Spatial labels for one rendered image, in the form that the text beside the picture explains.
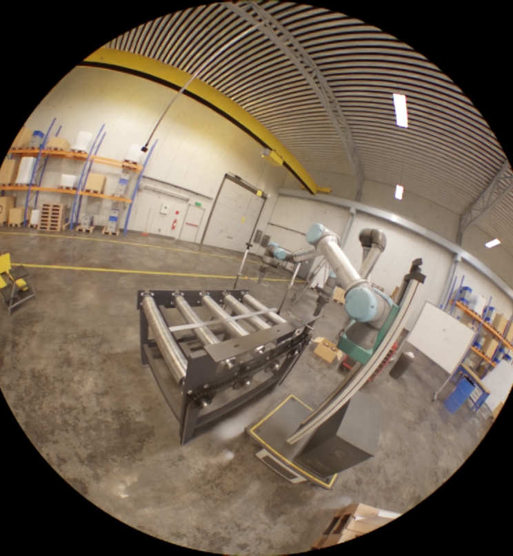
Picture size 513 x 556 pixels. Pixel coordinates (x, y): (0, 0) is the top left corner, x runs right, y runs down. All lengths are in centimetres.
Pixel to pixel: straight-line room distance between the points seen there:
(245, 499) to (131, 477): 84
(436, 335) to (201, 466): 521
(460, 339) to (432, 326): 98
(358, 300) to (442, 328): 474
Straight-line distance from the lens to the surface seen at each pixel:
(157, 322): 118
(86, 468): 177
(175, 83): 711
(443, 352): 531
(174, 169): 986
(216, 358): 65
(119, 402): 184
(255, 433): 149
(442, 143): 919
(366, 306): 59
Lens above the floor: 162
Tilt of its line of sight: 14 degrees down
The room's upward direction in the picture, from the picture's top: 21 degrees clockwise
